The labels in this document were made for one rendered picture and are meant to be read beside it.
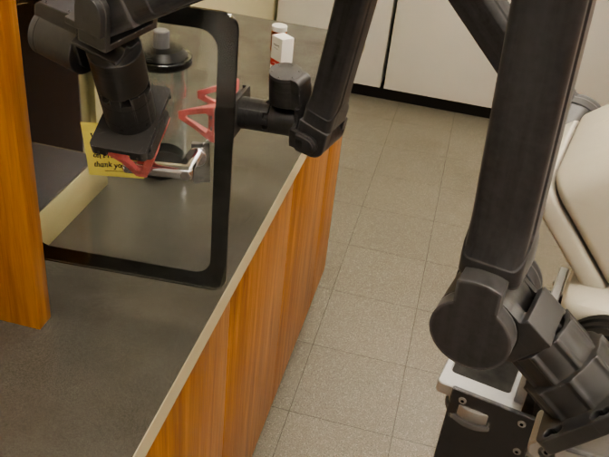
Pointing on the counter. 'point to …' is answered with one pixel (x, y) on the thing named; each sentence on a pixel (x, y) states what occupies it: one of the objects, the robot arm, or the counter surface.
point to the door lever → (196, 157)
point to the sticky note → (97, 164)
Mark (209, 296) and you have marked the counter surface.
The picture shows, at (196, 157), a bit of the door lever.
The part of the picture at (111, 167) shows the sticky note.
